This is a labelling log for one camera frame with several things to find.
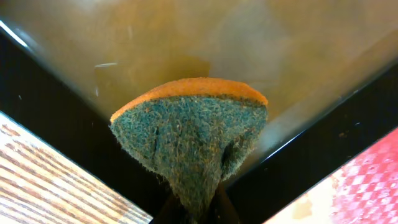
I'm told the orange green sponge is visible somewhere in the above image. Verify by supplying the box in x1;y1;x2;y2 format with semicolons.
110;78;268;220

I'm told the black water tray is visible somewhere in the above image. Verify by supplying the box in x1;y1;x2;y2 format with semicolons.
1;1;397;223

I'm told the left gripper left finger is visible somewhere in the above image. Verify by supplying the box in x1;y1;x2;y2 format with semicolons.
151;194;190;224

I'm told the red plastic tray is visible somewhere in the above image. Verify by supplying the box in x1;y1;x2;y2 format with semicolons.
266;130;397;224

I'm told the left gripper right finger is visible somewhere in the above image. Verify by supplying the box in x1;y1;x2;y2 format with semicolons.
211;184;241;224

